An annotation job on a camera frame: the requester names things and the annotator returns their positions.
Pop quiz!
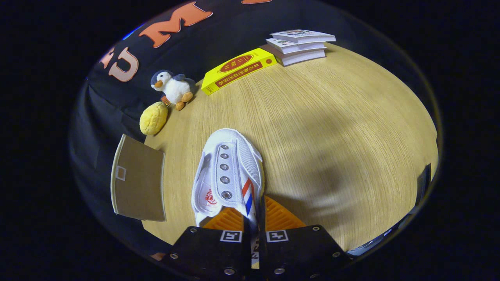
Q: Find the white canvas shoe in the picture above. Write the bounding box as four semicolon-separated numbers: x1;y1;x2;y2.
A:
191;128;265;270

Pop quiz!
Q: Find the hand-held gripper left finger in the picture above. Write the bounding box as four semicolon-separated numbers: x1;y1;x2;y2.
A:
161;206;252;281

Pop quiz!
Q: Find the plush penguin toy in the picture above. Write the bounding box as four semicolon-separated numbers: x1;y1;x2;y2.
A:
150;69;196;111

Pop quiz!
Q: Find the white picture cover book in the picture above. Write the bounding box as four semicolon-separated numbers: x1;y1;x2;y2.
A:
270;29;336;44

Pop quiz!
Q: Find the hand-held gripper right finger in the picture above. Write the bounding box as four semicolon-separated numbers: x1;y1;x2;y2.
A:
259;195;354;281

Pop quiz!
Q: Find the brown cover book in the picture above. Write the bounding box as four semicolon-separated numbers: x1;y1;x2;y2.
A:
260;44;327;67

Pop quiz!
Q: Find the yellow plush bun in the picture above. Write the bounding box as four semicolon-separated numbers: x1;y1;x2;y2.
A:
139;101;169;136

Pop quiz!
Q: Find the yellow book red label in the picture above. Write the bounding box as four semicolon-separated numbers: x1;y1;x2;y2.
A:
201;48;278;96

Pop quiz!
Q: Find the beige fabric storage box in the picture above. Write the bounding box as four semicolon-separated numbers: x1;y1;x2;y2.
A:
111;134;166;222

